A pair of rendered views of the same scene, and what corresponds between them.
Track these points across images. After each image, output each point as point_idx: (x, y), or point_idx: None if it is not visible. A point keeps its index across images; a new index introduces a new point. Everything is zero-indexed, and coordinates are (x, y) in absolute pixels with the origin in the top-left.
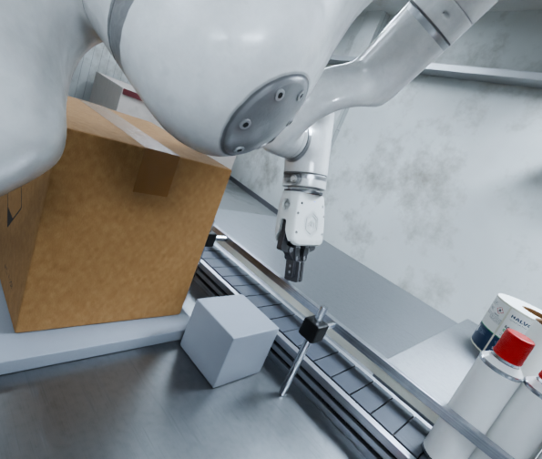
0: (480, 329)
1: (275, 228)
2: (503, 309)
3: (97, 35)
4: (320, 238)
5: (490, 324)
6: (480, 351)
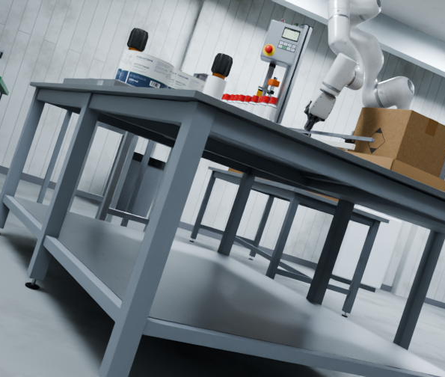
0: (161, 87)
1: (329, 114)
2: (172, 69)
3: (395, 105)
4: (307, 105)
5: (167, 81)
6: (274, 107)
